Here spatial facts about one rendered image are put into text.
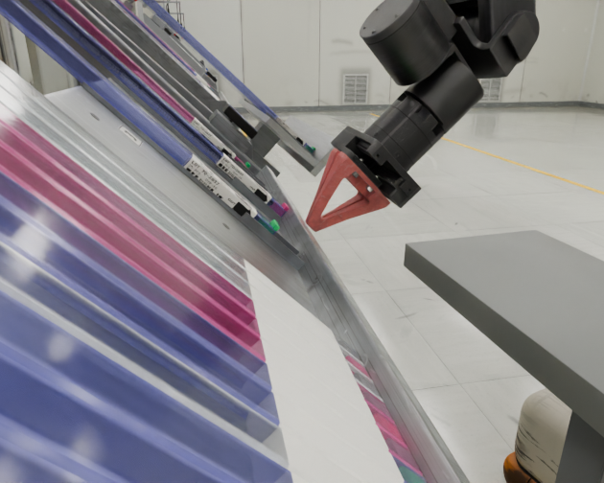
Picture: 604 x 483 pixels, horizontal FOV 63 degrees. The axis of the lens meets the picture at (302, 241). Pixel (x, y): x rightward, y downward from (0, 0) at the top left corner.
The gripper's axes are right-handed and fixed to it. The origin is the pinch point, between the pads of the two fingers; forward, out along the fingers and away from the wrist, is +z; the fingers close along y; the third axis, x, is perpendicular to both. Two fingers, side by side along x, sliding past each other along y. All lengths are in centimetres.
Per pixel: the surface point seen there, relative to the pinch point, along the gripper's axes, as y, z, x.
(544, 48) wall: -766, -421, 369
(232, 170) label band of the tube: 0.9, 1.8, -9.7
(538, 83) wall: -766, -381, 410
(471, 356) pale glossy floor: -73, 3, 97
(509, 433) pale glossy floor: -41, 8, 92
